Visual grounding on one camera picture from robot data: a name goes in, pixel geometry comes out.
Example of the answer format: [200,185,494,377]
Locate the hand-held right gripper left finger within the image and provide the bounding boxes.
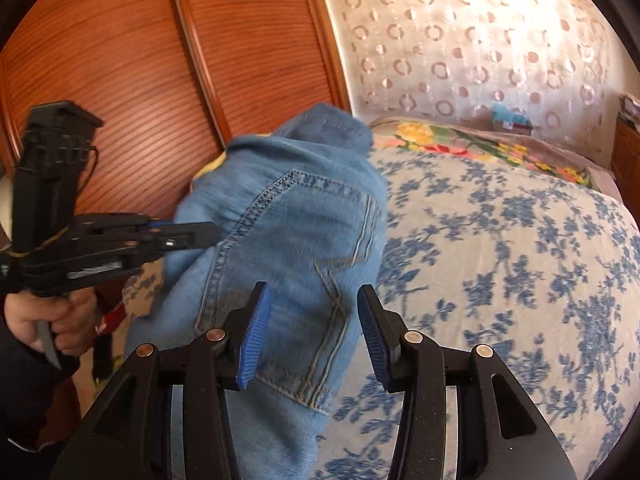
[50,281,274,480]

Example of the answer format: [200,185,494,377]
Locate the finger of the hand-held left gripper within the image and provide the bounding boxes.
[150,221,224,262]
[135,213,174,232]

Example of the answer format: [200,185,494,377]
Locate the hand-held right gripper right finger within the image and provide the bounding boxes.
[356,284,576,480]

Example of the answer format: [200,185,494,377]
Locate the blue denim pants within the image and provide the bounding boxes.
[122,102,391,480]

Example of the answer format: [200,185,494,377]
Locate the person's left forearm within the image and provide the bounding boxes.
[0,330,82,453]

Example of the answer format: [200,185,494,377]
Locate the person's left hand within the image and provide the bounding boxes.
[5,287,102,357]

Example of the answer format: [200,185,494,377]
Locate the yellow plush toy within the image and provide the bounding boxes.
[191,132,272,182]

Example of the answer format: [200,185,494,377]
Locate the red and yellow printed blanket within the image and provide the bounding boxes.
[94,304,127,337]

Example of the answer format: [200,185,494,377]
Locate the blue floral bedsheet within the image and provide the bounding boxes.
[122,146,640,480]

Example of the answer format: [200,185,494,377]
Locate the colourful floral blanket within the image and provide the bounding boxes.
[369,116,602,192]

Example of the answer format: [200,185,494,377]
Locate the cardboard box with blue cloth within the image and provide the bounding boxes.
[490,105,534,137]

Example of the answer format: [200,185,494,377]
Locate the wooden cabinet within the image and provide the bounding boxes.
[609,115,640,203]

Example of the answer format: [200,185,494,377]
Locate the circle-patterned sheer curtain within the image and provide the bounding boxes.
[312,0,615,132]

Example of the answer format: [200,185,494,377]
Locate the clutter of papers and boxes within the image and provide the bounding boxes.
[617,92,640,134]

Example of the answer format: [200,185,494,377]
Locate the black strap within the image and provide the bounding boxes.
[94,332,114,382]

